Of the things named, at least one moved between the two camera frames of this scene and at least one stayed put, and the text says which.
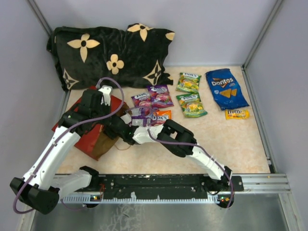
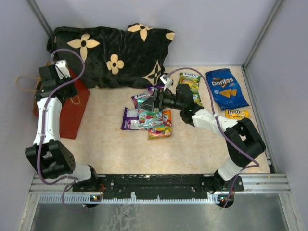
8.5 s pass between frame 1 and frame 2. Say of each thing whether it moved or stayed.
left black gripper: moved
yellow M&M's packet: stayed
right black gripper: moved
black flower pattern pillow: stayed
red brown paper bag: moved
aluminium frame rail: stayed
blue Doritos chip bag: stayed
